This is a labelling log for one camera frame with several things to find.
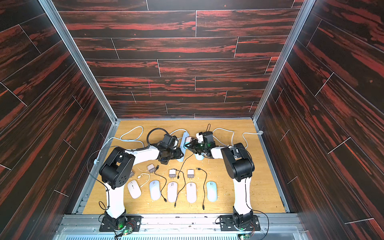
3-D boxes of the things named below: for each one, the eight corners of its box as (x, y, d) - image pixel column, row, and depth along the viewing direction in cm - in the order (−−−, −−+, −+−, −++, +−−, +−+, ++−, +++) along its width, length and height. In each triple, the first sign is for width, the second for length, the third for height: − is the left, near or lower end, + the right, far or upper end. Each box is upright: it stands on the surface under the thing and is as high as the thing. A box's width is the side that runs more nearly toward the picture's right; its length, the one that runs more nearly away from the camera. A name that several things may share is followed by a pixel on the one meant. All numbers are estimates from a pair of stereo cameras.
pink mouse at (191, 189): (186, 203, 82) (185, 202, 80) (186, 183, 89) (186, 182, 87) (196, 203, 82) (196, 202, 80) (196, 183, 89) (196, 182, 87)
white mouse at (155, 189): (151, 201, 82) (150, 200, 80) (149, 182, 89) (148, 181, 87) (162, 198, 83) (161, 197, 81) (159, 180, 90) (158, 178, 88)
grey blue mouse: (207, 201, 83) (207, 200, 80) (206, 183, 89) (206, 181, 87) (218, 201, 83) (218, 200, 80) (216, 183, 89) (216, 181, 87)
